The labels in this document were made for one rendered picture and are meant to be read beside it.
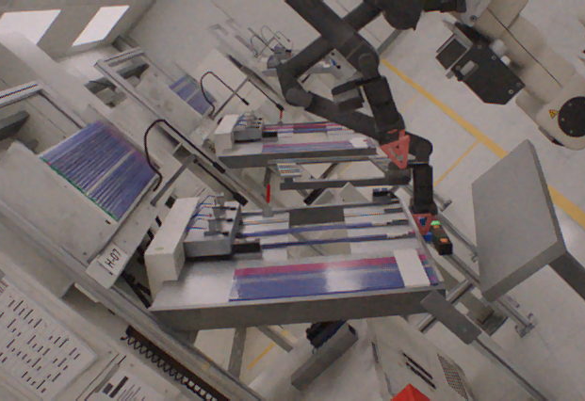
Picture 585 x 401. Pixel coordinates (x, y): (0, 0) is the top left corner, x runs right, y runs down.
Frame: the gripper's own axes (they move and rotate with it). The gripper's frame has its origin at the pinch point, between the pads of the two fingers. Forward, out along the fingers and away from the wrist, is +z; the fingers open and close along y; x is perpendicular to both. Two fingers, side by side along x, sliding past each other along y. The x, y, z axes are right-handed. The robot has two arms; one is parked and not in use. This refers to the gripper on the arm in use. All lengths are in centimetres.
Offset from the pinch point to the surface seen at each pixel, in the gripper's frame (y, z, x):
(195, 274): 15, 2, -64
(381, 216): -20.0, 1.1, -9.9
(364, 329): 0.3, 30.3, -18.4
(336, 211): -31.0, 2.2, -23.8
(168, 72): -177, -36, -107
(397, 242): 3.1, 1.4, -8.2
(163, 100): -118, -28, -98
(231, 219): -9, -5, -56
